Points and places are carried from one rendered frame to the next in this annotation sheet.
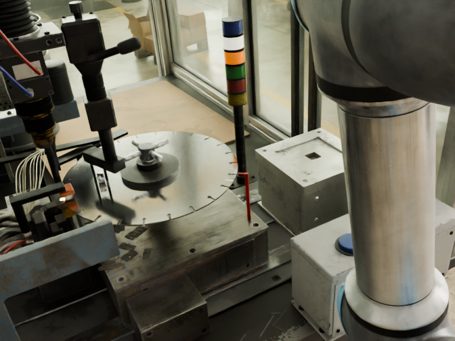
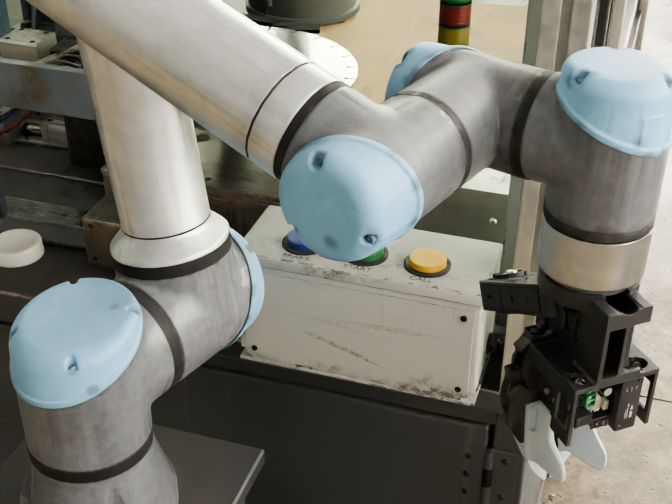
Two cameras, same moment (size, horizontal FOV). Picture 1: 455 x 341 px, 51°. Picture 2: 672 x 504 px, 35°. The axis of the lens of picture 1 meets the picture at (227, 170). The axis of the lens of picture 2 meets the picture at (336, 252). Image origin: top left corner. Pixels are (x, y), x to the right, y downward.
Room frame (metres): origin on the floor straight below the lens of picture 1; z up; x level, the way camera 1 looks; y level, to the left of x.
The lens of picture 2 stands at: (-0.12, -0.90, 1.52)
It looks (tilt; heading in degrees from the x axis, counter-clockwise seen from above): 32 degrees down; 44
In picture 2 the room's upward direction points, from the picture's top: straight up
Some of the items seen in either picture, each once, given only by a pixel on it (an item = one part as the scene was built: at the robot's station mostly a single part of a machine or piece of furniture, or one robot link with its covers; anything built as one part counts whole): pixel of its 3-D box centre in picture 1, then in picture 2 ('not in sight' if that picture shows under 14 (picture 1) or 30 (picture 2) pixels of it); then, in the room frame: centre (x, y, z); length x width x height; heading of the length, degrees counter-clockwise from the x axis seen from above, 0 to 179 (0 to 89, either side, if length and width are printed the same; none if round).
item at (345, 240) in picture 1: (351, 245); (304, 243); (0.58, -0.19, 0.90); 0.04 x 0.04 x 0.02
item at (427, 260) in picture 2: not in sight; (427, 264); (0.65, -0.31, 0.90); 0.04 x 0.04 x 0.02
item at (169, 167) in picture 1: (149, 165); not in sight; (0.78, 0.14, 0.96); 0.11 x 0.11 x 0.03
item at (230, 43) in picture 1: (233, 40); not in sight; (1.03, -0.04, 1.11); 0.05 x 0.04 x 0.03; 26
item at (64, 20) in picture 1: (90, 69); not in sight; (0.73, 0.20, 1.17); 0.06 x 0.05 x 0.20; 107
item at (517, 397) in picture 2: not in sight; (531, 392); (0.45, -0.57, 0.99); 0.05 x 0.02 x 0.09; 156
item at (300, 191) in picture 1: (312, 185); (461, 205); (0.88, -0.18, 0.82); 0.18 x 0.18 x 0.15; 26
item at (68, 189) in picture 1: (46, 206); not in sight; (0.70, 0.32, 0.95); 0.10 x 0.03 x 0.07; 116
